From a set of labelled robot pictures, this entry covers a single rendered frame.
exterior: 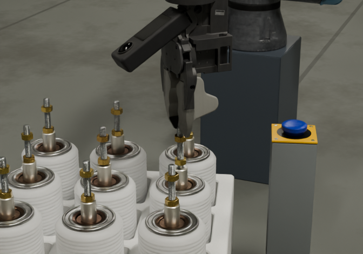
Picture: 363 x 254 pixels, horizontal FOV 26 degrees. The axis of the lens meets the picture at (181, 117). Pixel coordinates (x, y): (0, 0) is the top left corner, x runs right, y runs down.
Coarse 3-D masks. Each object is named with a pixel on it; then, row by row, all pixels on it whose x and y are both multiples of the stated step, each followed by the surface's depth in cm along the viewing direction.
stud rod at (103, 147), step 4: (100, 128) 118; (104, 128) 118; (100, 132) 118; (104, 132) 118; (100, 144) 119; (104, 144) 119; (100, 148) 119; (104, 148) 119; (100, 152) 120; (104, 152) 120; (100, 156) 120; (104, 156) 120
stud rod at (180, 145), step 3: (177, 129) 117; (177, 132) 117; (180, 132) 117; (177, 135) 118; (180, 135) 117; (183, 135) 118; (177, 144) 118; (180, 144) 118; (183, 144) 118; (177, 147) 118; (180, 147) 118; (183, 147) 118; (177, 150) 118; (180, 150) 118; (183, 150) 119; (177, 153) 119; (180, 153) 118; (183, 153) 119; (177, 156) 119; (180, 156) 118; (183, 156) 119; (180, 159) 119; (177, 165) 119; (183, 165) 119; (177, 168) 120; (180, 168) 119; (183, 168) 120
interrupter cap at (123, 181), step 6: (96, 174) 124; (114, 174) 124; (120, 174) 124; (96, 180) 122; (114, 180) 122; (120, 180) 122; (126, 180) 122; (96, 186) 120; (102, 186) 120; (108, 186) 120; (114, 186) 120; (120, 186) 119; (96, 192) 118; (102, 192) 118; (108, 192) 118
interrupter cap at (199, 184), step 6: (192, 174) 123; (162, 180) 122; (192, 180) 122; (198, 180) 122; (156, 186) 120; (162, 186) 120; (168, 186) 120; (192, 186) 120; (198, 186) 120; (204, 186) 120; (162, 192) 118; (168, 192) 118; (180, 192) 118; (186, 192) 118; (192, 192) 118; (198, 192) 118
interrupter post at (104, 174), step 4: (108, 164) 121; (100, 168) 120; (104, 168) 120; (108, 168) 120; (100, 172) 120; (104, 172) 120; (108, 172) 120; (100, 176) 120; (104, 176) 120; (108, 176) 121; (100, 180) 121; (104, 180) 121; (108, 180) 121; (100, 184) 121; (104, 184) 121
